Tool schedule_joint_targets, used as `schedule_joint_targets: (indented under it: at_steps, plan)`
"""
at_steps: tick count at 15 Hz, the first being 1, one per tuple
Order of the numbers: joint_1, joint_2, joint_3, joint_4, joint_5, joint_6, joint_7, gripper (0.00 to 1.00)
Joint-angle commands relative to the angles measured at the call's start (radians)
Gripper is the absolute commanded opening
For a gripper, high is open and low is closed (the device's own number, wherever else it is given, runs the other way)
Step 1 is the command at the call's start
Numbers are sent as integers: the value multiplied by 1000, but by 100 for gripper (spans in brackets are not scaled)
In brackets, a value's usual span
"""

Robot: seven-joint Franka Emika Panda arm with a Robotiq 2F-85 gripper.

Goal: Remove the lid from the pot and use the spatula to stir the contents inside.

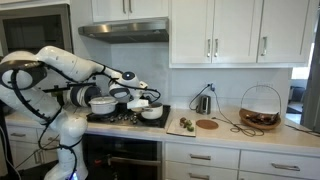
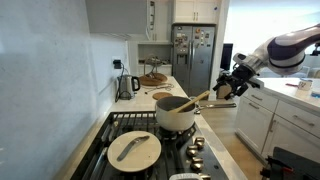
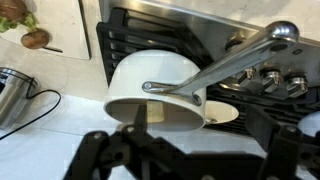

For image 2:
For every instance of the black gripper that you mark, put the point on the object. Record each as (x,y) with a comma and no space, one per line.
(243,75)

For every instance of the wooden spatula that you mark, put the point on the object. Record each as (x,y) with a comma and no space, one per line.
(193,100)

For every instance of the cream pot lid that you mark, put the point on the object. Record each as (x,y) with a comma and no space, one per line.
(143,156)

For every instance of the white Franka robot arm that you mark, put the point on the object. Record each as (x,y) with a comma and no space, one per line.
(286,50)

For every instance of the brown box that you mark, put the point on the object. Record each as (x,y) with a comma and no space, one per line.
(220,95)

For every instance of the black monitor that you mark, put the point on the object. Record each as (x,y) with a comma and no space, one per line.
(226,56)

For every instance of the stainless refrigerator with magnets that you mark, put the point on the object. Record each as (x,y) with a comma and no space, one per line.
(200,66)

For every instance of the white kitchen island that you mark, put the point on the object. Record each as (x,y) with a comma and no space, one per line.
(266,120)

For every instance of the small red item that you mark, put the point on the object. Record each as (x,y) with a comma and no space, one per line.
(291,85)

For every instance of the steel stove knob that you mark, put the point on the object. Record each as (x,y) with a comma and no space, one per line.
(197,164)
(206,176)
(200,142)
(192,150)

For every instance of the round cork trivet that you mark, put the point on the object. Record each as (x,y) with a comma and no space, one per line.
(161,95)

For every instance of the white mug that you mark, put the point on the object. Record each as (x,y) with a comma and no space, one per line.
(305,85)

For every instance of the white cabinet above refrigerator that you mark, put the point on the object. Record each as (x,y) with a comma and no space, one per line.
(196,10)

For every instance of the small blue item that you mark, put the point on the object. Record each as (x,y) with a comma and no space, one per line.
(315,95)

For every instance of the white dutch oven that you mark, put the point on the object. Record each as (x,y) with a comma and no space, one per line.
(186,176)

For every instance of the black stand with red clamps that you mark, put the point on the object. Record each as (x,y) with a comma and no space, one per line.
(293,166)

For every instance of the stainless electric kettle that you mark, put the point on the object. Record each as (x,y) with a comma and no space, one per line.
(126,87)

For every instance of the white cabinet above hood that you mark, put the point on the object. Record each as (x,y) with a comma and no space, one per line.
(116,16)

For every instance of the black gas cooktop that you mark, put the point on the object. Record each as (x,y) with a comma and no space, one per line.
(100,133)

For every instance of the white wall cabinet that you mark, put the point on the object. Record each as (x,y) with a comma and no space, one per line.
(161,20)

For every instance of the black wall plug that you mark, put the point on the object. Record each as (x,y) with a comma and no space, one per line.
(117,64)

